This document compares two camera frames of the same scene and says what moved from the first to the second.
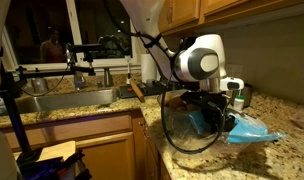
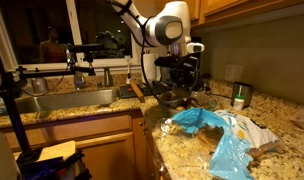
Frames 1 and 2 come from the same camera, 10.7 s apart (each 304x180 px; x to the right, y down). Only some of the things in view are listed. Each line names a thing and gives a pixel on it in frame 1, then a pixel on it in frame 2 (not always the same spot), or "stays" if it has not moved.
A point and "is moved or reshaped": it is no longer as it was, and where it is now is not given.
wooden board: [54, 151] stays
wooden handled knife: [137, 91] stays
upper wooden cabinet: [180, 15] stays
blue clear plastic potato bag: [242, 128] is moved or reshaped
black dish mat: [159, 88] stays
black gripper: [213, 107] → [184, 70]
